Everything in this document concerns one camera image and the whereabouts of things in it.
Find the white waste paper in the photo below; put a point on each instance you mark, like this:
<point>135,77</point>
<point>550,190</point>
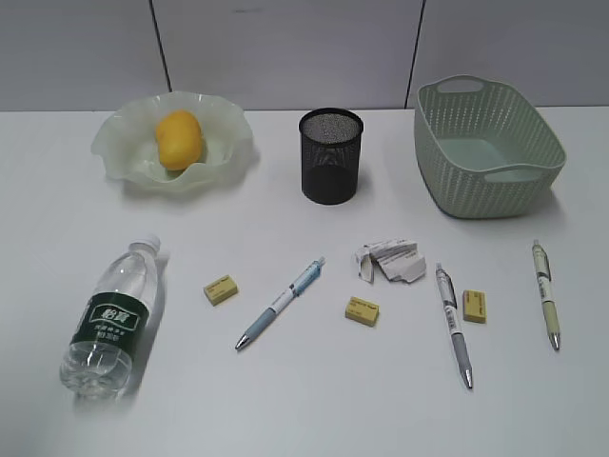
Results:
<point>398,259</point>

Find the yellow mango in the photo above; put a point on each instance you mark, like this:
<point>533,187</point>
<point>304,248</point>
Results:
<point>180,140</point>

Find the clear water bottle green label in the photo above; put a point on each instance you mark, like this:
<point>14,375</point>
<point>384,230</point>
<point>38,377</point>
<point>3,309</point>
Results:
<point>99,358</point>

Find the blue white ballpoint pen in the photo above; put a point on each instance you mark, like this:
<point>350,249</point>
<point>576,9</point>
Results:
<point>294,290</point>

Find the black mesh pen holder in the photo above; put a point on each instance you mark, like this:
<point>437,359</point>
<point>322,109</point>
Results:
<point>330,155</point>

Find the yellow eraser middle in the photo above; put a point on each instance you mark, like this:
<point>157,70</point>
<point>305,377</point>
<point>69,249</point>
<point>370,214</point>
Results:
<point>362,311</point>

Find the yellow eraser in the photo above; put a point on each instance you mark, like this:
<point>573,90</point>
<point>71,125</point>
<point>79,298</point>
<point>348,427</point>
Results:
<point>362,311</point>
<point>474,306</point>
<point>220,290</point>

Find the yellow eraser left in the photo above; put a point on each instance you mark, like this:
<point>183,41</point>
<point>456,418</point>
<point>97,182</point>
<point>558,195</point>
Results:
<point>220,290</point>

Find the grey white ballpoint pen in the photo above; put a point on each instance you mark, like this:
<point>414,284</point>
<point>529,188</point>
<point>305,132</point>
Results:
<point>450,309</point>

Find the yellow eraser right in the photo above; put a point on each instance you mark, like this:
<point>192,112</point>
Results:
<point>474,306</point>

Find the green plastic woven basket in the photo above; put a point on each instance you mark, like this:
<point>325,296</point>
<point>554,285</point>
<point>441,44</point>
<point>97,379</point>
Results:
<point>483,153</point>

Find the translucent green wavy plate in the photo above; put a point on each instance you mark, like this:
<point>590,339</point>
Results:
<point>127,145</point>

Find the beige white ballpoint pen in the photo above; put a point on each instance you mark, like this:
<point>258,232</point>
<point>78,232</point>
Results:
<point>548,304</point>

